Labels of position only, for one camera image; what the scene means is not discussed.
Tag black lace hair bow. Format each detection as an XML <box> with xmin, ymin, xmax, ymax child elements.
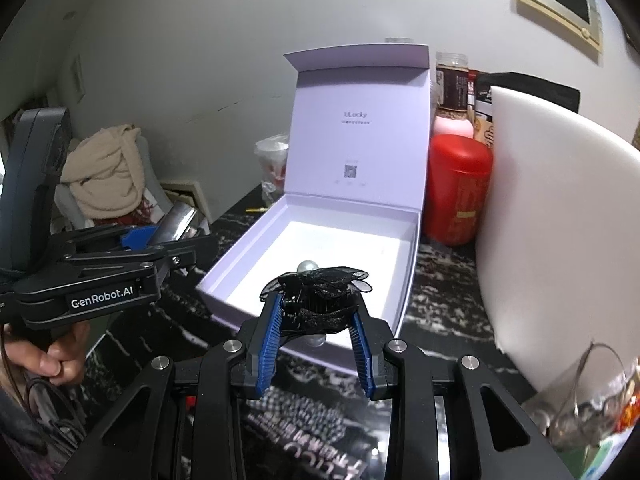
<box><xmin>259</xmin><ymin>266</ymin><xmax>372</xmax><ymax>337</ymax></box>

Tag framed picture on floor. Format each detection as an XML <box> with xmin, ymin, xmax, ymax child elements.
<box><xmin>160</xmin><ymin>180</ymin><xmax>214</xmax><ymax>223</ymax></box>

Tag red canister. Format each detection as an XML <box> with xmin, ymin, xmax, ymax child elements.
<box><xmin>422</xmin><ymin>134</ymin><xmax>494</xmax><ymax>246</ymax></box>

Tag red plaid scarf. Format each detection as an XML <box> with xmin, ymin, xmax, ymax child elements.
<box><xmin>93</xmin><ymin>197</ymin><xmax>164</xmax><ymax>226</ymax></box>

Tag lavender gift box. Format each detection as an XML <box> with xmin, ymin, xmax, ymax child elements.
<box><xmin>195</xmin><ymin>42</ymin><xmax>433</xmax><ymax>377</ymax></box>

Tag person's left hand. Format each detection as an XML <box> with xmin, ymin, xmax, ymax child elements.
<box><xmin>4</xmin><ymin>321</ymin><xmax>90</xmax><ymax>386</ymax></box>

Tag snack packages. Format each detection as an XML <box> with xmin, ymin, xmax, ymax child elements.
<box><xmin>474</xmin><ymin>72</ymin><xmax>580</xmax><ymax>150</ymax></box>

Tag brown lidded jar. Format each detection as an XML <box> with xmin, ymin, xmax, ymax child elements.
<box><xmin>434</xmin><ymin>52</ymin><xmax>474</xmax><ymax>138</ymax></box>

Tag white foam board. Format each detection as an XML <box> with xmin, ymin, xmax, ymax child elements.
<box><xmin>476</xmin><ymin>87</ymin><xmax>639</xmax><ymax>389</ymax></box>

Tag plastic bag with cup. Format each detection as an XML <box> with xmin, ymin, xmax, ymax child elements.
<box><xmin>254</xmin><ymin>133</ymin><xmax>290</xmax><ymax>207</ymax></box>

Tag beige knitted scarf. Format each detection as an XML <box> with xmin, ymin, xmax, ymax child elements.
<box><xmin>61</xmin><ymin>125</ymin><xmax>145</xmax><ymax>219</ymax></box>

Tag black packaged hair card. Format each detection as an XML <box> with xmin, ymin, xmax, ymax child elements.
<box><xmin>241</xmin><ymin>354</ymin><xmax>392</xmax><ymax>479</ymax></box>

